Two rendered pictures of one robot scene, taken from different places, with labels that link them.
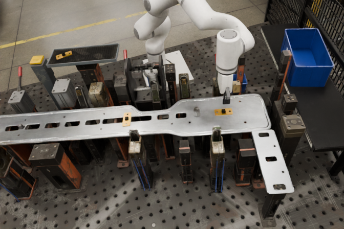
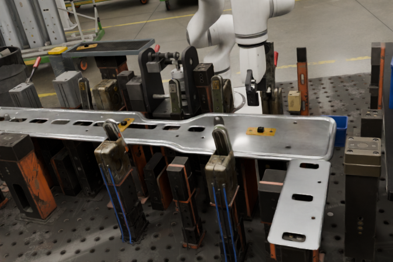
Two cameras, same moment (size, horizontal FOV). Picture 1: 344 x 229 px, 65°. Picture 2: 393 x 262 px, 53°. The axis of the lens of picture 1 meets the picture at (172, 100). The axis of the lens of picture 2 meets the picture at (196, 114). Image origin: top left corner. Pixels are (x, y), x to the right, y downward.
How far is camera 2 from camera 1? 0.61 m
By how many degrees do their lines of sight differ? 26
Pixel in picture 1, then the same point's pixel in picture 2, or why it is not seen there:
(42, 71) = (59, 64)
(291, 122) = (356, 145)
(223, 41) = not seen: outside the picture
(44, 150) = (7, 137)
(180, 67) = not seen: hidden behind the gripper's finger
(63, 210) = (13, 241)
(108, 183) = (84, 223)
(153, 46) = (211, 59)
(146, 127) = (141, 135)
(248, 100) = (309, 123)
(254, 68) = not seen: hidden behind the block
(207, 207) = not seen: outside the picture
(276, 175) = (297, 220)
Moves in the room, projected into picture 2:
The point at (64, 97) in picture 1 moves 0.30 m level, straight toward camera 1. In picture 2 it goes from (65, 91) to (57, 126)
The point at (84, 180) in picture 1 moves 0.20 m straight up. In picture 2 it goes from (58, 213) to (39, 168)
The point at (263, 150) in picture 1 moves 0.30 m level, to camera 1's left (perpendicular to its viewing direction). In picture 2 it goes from (296, 185) to (176, 179)
